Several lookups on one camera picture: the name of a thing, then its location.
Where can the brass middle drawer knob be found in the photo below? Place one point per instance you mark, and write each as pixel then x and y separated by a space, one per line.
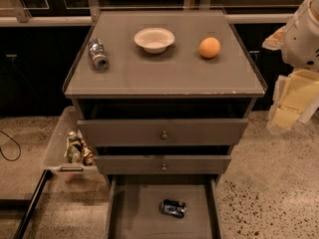
pixel 163 168

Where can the blue pepsi can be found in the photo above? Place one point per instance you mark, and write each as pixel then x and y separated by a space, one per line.
pixel 173 208

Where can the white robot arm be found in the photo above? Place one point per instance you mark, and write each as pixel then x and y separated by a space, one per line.
pixel 300 48

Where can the clear plastic bin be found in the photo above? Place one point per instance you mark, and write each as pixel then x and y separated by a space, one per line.
pixel 55 159

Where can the silver crushed can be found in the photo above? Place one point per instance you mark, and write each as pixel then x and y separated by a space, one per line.
pixel 97 54

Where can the grey middle drawer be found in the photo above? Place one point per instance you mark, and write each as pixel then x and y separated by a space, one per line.
pixel 151 164

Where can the grey top drawer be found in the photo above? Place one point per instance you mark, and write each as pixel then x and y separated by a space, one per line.
pixel 147 132

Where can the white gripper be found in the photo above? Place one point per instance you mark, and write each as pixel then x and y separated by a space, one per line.
pixel 301 39

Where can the black floor rail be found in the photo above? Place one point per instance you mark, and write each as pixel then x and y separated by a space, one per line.
pixel 25 207

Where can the brass top drawer knob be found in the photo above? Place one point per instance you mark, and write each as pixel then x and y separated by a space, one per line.
pixel 164 135

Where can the white paper bowl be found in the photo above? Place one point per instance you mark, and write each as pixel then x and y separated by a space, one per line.
pixel 154 40

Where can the grey bottom drawer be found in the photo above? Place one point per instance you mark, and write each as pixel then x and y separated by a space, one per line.
pixel 134 207

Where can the brown snack bag in bin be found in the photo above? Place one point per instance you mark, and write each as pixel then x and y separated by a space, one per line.
pixel 88 157

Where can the orange fruit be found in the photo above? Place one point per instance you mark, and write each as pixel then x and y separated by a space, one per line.
pixel 209 47

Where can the grey drawer cabinet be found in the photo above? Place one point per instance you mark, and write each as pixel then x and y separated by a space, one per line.
pixel 177 84

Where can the green can in bin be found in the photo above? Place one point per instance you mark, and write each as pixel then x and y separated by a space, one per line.
pixel 73 152

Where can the grey drawer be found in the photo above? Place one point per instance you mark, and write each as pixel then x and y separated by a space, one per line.
pixel 134 207
pixel 151 164
pixel 147 132

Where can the brass drawer knob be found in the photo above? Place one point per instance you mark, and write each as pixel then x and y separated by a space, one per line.
pixel 164 135
pixel 163 168

